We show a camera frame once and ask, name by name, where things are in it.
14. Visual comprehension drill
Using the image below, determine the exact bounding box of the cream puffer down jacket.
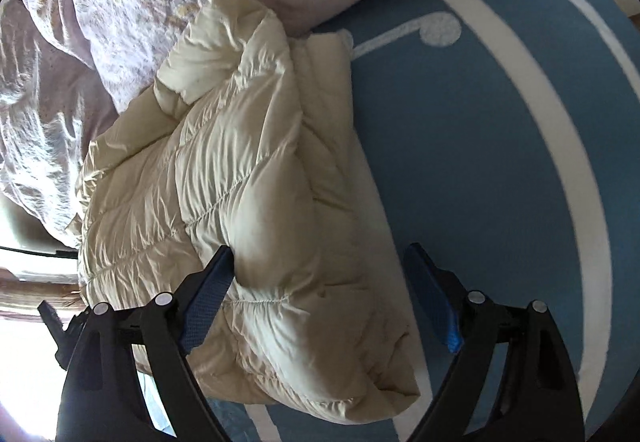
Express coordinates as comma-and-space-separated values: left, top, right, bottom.
77, 0, 419, 425

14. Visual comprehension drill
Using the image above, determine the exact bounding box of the pink floral pillow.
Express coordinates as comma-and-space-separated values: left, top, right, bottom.
1, 0, 118, 248

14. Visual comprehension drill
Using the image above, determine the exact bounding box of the blue white striped bedsheet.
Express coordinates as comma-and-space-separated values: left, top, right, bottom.
204, 0, 640, 442

